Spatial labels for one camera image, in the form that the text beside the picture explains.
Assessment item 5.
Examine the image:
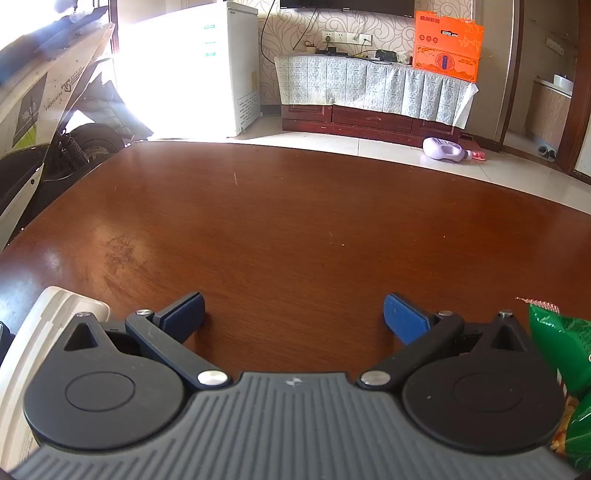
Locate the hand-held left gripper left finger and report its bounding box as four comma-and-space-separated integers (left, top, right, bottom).
62, 292, 232, 393

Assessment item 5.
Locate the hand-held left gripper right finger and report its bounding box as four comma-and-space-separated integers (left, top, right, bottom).
358, 292, 532, 393

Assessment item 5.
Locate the green snack packet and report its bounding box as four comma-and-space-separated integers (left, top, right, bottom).
516, 296, 591, 472

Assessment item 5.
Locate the white plastic box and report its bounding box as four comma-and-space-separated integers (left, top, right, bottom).
0, 286, 112, 467

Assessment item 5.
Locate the purple plastic bottle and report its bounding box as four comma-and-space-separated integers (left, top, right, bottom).
422, 137, 474, 163

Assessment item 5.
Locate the dark wooden television cabinet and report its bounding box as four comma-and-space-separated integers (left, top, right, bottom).
281, 102, 462, 147

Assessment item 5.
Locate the TV cabinet with cloth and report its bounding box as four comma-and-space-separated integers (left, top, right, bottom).
274, 54, 478, 129

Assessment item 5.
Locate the white chest freezer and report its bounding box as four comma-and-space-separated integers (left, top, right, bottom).
115, 0, 262, 139

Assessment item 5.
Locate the wooden kitchen cabinet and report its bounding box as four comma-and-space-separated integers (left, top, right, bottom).
526, 78, 573, 148

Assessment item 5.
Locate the white electric scooter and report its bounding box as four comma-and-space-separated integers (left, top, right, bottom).
0, 0, 155, 252

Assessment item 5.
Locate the orange cardboard box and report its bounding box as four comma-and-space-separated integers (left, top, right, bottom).
412, 10, 485, 84

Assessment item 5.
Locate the black flat television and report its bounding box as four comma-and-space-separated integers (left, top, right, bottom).
280, 0, 415, 18

